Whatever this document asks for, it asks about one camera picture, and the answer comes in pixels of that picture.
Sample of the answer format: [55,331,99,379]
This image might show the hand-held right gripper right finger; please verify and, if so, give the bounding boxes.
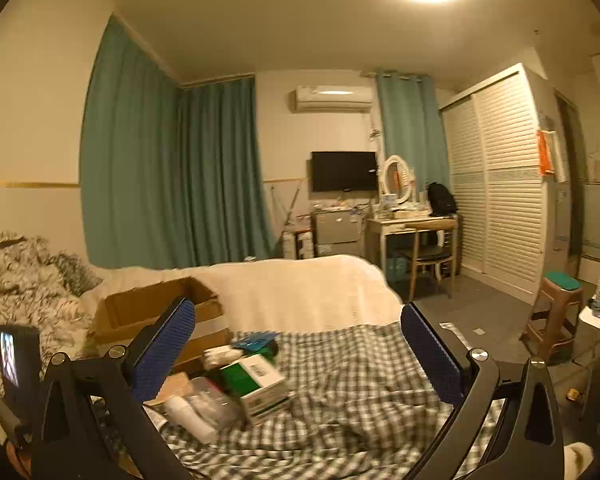
[400,302,567,480]

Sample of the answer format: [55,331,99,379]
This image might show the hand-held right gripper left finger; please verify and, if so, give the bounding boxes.
[30,296,197,480]

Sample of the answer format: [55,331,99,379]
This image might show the brown cardboard box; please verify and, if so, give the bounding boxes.
[87,276,233,376]

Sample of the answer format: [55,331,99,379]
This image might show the white item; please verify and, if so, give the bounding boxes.
[217,352,291,418]

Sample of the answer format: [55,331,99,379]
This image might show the white tissue packet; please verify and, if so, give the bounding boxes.
[202,345,246,369]

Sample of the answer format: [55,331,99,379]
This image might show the white plastic bottle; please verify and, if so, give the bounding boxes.
[164,396,219,445]

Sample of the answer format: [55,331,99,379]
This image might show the patterned grey duvet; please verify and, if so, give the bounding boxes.
[0,230,104,411]

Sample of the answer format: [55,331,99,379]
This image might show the blue packet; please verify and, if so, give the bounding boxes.
[230,332,281,357]

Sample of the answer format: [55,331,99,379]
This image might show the checked blanket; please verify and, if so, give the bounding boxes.
[157,322,506,480]

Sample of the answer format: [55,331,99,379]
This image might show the black seat chair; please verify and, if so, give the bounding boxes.
[397,227,459,302]

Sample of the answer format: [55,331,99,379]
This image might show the wooden dressing desk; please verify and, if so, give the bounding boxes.
[367,214,459,287]

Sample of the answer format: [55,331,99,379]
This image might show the white blanket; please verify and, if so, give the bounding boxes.
[87,254,404,335]

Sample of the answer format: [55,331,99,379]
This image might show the brown stool teal cushion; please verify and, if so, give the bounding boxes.
[522,271,587,367]

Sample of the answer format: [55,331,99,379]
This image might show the small grey fridge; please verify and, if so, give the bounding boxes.
[313,210,369,259]

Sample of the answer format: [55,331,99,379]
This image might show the black backpack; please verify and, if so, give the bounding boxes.
[426,182,459,217]

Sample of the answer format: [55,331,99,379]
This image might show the white storage boxes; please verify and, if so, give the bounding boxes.
[282,230,315,261]

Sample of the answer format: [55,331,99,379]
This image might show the wide teal curtain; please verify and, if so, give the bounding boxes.
[80,15,277,269]

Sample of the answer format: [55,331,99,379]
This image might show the round white mirror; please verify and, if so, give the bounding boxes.
[381,155,417,207]

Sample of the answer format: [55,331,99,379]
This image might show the white cloth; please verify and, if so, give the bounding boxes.
[562,442,597,480]

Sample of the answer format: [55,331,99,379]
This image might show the white louvred wardrobe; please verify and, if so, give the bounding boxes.
[439,62,552,307]

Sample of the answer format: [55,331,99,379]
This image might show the mop stick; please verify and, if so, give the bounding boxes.
[272,182,302,234]

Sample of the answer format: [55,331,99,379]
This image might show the narrow teal curtain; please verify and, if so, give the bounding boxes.
[375,72,451,202]

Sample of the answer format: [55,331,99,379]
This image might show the orange paper sign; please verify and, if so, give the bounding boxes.
[536,130,557,177]

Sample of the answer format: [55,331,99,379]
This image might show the white air conditioner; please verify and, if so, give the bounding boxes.
[294,86,374,114]

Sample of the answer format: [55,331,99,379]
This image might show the black wall television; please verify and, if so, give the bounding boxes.
[310,151,378,193]

